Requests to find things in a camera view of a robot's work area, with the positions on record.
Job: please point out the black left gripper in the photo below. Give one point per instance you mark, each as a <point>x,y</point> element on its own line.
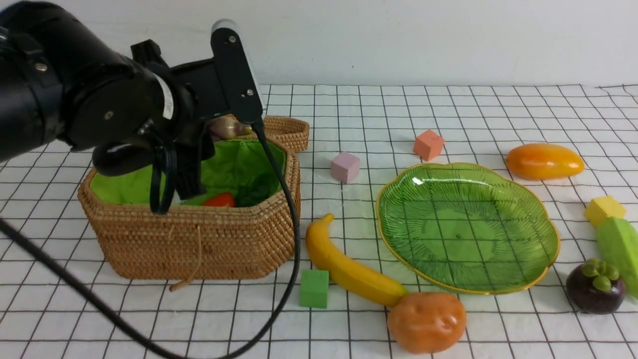
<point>109,98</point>

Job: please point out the orange red pepper green stem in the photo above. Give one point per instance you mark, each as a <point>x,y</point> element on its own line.
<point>247,194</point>

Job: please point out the yellow banana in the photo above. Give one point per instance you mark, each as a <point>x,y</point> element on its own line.
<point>348,273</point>

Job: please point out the orange brown potato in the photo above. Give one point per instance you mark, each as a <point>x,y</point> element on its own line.
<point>427,322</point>

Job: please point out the orange yellow mango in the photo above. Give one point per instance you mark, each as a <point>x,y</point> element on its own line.
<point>543,161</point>

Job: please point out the dark purple mangosteen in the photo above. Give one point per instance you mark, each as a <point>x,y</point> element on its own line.
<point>595,287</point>

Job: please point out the light green vegetable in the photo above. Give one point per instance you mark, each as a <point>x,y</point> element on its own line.
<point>617,241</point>

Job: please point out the purple eggplant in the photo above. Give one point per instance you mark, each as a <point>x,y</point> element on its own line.
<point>116,158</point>

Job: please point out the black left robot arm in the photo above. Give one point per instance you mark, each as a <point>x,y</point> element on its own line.
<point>59,81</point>

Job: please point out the woven wicker basket green lining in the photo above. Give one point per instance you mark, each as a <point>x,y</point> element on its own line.
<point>191,241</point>

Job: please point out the woven wicker basket lid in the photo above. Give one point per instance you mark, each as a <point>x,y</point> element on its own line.
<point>293,134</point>

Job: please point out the pink foam cube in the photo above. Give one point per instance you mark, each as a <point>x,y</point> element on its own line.
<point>345,167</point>

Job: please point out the green foam cube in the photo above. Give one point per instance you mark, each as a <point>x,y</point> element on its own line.
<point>314,289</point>

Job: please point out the orange foam cube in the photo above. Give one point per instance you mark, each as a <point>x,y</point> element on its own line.
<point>428,145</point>

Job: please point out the green glass leaf plate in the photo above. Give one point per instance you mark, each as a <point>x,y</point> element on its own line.
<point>467,229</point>

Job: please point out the white checkered tablecloth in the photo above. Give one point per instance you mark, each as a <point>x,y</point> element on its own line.
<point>480,124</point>

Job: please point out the yellow foam cube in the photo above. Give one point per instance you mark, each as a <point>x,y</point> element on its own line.
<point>601,208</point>

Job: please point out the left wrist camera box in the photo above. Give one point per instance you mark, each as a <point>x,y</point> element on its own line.
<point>235,74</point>

